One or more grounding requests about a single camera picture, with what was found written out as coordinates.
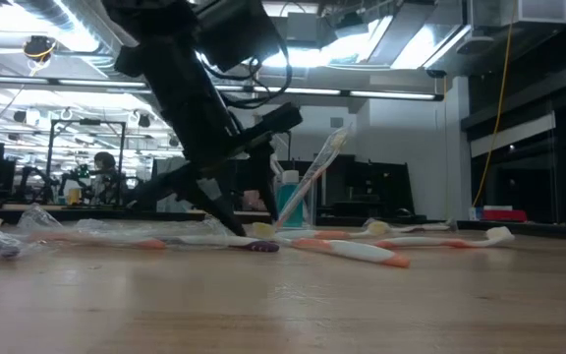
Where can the small yellow bottle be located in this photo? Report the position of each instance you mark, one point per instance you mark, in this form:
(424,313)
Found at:
(73,195)

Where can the person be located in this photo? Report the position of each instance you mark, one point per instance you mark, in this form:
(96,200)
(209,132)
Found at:
(252,201)
(105,161)

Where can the white ceiling unit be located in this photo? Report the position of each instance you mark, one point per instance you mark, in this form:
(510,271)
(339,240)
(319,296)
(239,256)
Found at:
(533,10)

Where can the black gantry frame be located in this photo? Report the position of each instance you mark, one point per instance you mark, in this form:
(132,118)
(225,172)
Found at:
(89,121)

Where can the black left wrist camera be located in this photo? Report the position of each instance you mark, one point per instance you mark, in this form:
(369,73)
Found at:
(239,29)

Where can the black ceiling camera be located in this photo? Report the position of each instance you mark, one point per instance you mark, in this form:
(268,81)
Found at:
(39,46)

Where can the teal mouthwash bottle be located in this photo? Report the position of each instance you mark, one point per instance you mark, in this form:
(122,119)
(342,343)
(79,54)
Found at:
(287,196)

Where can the grey cloth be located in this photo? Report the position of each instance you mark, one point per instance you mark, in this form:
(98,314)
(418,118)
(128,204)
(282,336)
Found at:
(167,164)

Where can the clear acrylic holder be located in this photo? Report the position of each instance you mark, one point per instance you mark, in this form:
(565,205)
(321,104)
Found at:
(311,211)

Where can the long ceiling light bar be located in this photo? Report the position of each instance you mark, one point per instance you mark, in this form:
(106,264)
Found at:
(391,94)

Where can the black metal table frame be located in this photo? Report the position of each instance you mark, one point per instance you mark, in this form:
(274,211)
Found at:
(533,231)

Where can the black curtain panel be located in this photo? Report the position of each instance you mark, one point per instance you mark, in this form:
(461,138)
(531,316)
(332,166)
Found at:
(376,187)

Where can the red box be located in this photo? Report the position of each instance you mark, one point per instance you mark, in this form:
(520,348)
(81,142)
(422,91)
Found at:
(504,216)

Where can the flat white box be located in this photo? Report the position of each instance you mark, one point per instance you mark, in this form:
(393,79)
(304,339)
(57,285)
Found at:
(497,207)

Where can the orange white toothbrush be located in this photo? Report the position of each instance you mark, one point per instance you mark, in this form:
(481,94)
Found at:
(352,250)
(425,242)

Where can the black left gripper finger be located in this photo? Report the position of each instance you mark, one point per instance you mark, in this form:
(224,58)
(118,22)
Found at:
(214,206)
(266,177)

